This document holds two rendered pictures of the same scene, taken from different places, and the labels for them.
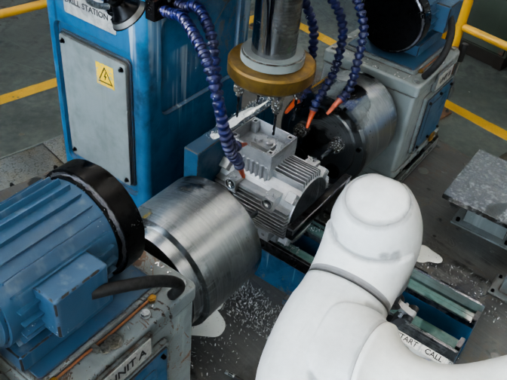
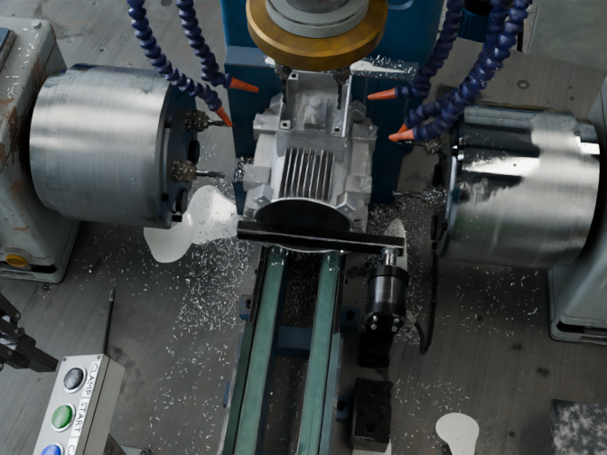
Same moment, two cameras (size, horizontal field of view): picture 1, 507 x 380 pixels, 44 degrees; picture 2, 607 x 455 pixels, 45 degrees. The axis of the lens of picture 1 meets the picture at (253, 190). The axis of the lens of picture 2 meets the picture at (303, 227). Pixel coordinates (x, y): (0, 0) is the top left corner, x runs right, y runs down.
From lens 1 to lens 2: 105 cm
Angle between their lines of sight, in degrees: 44
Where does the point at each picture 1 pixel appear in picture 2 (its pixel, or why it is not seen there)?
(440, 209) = not seen: hidden behind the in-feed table
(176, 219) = (77, 98)
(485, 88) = not seen: outside the picture
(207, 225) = (93, 128)
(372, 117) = (499, 204)
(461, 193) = (577, 426)
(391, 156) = (572, 292)
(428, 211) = not seen: hidden behind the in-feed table
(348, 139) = (446, 201)
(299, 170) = (305, 174)
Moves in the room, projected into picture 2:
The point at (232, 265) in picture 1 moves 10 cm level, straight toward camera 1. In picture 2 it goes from (97, 190) to (30, 217)
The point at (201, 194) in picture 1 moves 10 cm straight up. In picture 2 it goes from (132, 98) to (117, 48)
